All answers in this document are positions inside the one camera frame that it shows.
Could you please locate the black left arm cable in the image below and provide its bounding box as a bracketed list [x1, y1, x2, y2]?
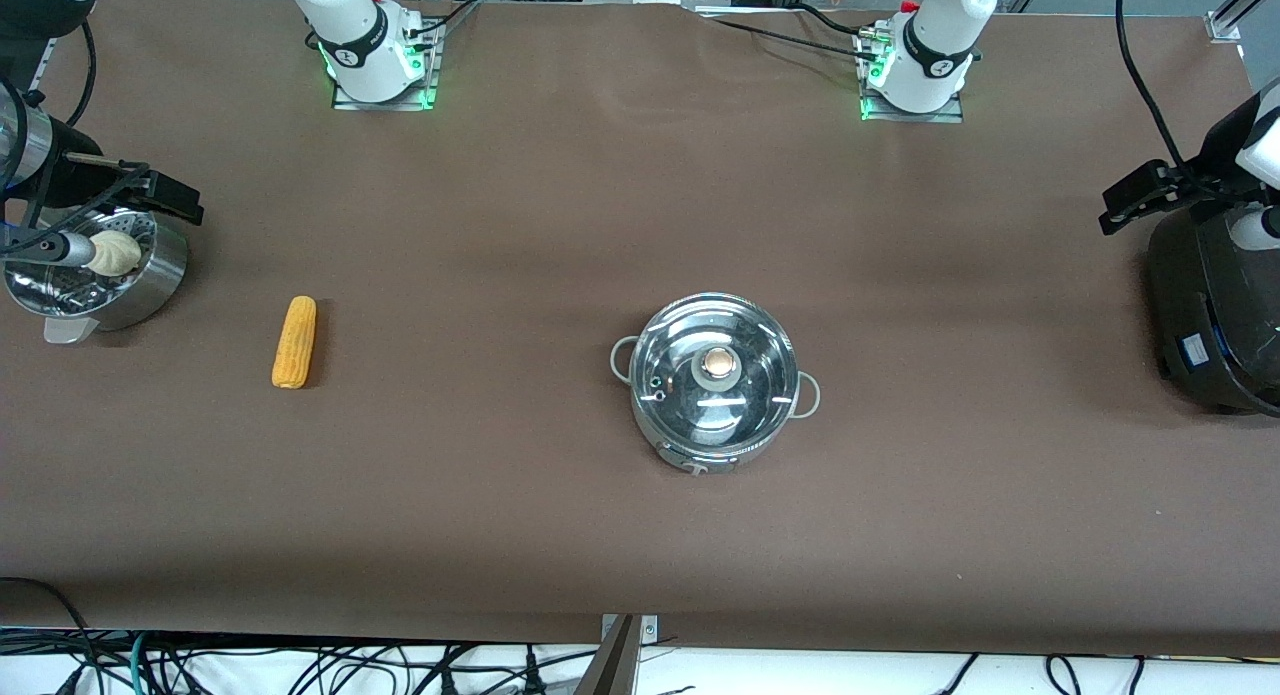
[1114, 0, 1211, 176]

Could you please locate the white steamed bun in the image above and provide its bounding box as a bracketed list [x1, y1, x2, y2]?
[85, 231, 143, 276]

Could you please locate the yellow corn cob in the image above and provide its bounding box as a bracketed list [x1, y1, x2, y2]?
[271, 295, 318, 390]

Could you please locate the steel steamer pot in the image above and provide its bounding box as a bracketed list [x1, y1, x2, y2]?
[3, 207, 189, 346]

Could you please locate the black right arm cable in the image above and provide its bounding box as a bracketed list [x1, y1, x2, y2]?
[20, 20, 151, 246]

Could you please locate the black floor cable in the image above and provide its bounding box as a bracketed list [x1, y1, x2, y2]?
[0, 575, 101, 695]
[930, 653, 981, 695]

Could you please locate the aluminium table bracket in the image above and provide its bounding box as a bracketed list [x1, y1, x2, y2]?
[575, 613, 661, 695]

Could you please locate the aluminium frame profile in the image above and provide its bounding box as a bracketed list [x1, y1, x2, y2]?
[1205, 0, 1280, 44]

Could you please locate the stainless steel pot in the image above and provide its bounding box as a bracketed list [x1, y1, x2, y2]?
[610, 293, 823, 476]

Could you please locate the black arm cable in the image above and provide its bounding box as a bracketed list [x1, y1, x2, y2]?
[1114, 0, 1211, 176]
[20, 20, 151, 246]

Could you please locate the black base power cable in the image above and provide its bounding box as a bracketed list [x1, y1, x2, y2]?
[785, 2, 881, 38]
[700, 13, 881, 64]
[405, 0, 483, 38]

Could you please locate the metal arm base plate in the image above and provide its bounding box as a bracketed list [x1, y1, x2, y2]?
[860, 25, 964, 124]
[333, 20, 442, 111]

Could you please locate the brown table cover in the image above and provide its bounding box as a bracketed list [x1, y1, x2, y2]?
[0, 0, 1280, 656]

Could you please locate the black rice cooker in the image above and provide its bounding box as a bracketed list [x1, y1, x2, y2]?
[1145, 200, 1280, 418]

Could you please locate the glass lid with knob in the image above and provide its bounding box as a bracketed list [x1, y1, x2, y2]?
[632, 293, 801, 448]

